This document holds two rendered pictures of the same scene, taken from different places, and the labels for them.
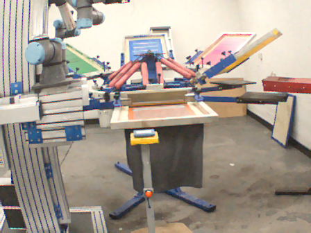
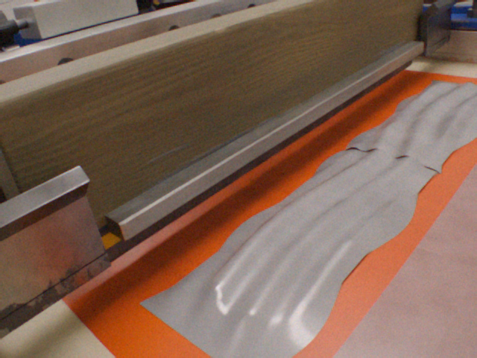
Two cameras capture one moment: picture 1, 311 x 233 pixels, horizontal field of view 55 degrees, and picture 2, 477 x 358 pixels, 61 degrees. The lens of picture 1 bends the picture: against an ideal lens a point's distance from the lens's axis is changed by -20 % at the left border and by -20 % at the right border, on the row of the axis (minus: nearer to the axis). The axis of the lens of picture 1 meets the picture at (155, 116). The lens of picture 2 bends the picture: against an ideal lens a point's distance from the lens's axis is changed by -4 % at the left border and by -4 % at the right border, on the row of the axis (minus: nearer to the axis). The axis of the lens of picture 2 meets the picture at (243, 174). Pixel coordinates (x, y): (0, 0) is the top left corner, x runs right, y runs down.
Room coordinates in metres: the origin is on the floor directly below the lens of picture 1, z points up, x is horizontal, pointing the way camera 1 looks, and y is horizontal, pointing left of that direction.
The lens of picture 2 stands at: (2.32, 0.21, 1.09)
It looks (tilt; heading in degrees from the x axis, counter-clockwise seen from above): 29 degrees down; 319
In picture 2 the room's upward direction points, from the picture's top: 8 degrees counter-clockwise
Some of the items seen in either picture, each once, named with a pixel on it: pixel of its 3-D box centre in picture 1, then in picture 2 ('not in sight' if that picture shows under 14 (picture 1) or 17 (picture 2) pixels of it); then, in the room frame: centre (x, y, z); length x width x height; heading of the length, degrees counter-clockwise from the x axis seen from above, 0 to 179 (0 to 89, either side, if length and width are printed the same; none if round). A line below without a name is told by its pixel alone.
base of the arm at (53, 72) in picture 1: (52, 72); not in sight; (1.71, 0.52, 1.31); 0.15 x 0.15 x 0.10
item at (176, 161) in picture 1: (166, 159); not in sight; (2.01, -0.05, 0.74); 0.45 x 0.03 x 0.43; 93
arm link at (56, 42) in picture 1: (51, 50); not in sight; (1.71, 0.52, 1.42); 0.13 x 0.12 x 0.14; 166
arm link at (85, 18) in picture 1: (85, 17); not in sight; (1.54, 0.29, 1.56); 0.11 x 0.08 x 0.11; 166
